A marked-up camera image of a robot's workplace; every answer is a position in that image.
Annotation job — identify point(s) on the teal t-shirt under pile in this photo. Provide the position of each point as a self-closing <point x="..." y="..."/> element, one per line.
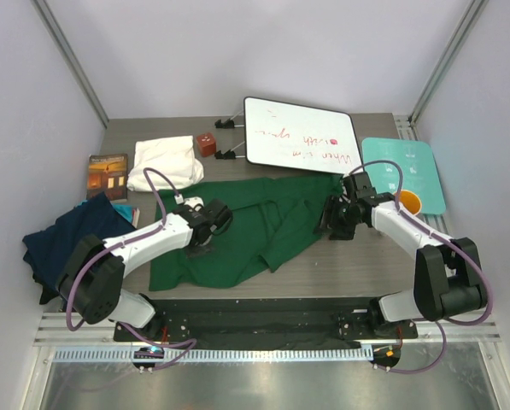
<point x="128" y="212"/>

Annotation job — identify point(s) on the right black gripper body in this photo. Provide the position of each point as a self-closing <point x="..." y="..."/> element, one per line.
<point x="350" y="220"/>

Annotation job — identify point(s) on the navy blue t-shirt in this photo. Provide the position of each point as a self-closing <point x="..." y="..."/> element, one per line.
<point x="47" y="251"/>

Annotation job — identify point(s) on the whiteboard black stand foot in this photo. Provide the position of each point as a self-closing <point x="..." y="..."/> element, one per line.
<point x="231" y="122"/>
<point x="229" y="154"/>

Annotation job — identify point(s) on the white whiteboard with black frame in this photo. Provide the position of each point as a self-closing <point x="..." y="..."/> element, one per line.
<point x="281" y="134"/>

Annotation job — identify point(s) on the teal plastic cutting board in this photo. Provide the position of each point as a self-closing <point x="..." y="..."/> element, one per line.
<point x="418" y="166"/>

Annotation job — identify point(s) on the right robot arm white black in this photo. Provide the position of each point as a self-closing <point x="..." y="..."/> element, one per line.
<point x="448" y="281"/>

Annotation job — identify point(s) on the white mug orange inside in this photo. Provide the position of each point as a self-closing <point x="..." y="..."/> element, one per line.
<point x="410" y="201"/>

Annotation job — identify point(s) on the perforated metal rail strip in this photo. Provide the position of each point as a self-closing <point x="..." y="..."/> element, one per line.
<point x="139" y="354"/>

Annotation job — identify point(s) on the green t-shirt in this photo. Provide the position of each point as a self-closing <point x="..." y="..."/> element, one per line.
<point x="273" y="221"/>

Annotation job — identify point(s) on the brown paperback book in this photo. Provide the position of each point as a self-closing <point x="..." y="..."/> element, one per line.
<point x="108" y="174"/>

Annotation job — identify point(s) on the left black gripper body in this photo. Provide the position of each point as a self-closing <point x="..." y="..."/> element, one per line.
<point x="208" y="239"/>

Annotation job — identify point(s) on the white folded t-shirt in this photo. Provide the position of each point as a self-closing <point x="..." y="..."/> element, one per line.
<point x="174" y="157"/>

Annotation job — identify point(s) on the whiteboard black stand foot near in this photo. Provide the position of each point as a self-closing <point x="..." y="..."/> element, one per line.
<point x="229" y="154"/>

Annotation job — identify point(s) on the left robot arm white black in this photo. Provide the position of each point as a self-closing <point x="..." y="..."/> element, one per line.
<point x="92" y="280"/>

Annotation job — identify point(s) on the whiteboard black stand foot far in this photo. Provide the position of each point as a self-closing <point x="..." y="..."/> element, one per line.
<point x="231" y="122"/>

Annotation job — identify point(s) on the red brown cube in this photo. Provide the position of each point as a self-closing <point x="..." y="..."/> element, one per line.
<point x="206" y="144"/>

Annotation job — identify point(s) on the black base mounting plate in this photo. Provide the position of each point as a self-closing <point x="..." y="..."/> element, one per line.
<point x="214" y="322"/>

